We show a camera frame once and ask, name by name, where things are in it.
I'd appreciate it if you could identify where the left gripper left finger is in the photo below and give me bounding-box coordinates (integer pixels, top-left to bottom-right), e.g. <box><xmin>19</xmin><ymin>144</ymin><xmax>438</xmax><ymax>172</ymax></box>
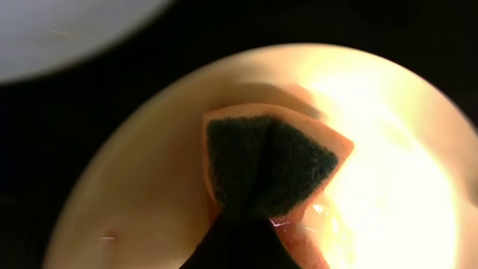
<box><xmin>180</xmin><ymin>216</ymin><xmax>238</xmax><ymax>269</ymax></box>

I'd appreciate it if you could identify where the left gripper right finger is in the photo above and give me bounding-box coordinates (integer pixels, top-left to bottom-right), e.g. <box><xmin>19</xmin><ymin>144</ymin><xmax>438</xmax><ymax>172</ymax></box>
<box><xmin>238</xmin><ymin>219</ymin><xmax>300</xmax><ymax>269</ymax></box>

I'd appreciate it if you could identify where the orange green sponge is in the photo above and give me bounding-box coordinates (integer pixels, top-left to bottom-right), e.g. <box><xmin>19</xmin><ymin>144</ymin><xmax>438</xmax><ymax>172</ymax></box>
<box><xmin>202</xmin><ymin>104</ymin><xmax>354</xmax><ymax>268</ymax></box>

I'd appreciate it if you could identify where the yellow plate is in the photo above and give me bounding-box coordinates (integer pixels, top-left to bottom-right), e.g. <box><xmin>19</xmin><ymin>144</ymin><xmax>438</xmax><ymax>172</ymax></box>
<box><xmin>44</xmin><ymin>44</ymin><xmax>477</xmax><ymax>268</ymax></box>

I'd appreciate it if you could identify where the black round tray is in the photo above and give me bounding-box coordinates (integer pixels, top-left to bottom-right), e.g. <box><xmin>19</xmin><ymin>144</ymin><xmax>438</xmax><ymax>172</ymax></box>
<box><xmin>1</xmin><ymin>0</ymin><xmax>477</xmax><ymax>269</ymax></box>

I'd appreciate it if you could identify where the light blue plate back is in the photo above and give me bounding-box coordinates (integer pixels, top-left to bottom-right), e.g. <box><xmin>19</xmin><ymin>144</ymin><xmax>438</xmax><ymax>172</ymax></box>
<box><xmin>1</xmin><ymin>0</ymin><xmax>174</xmax><ymax>83</ymax></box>

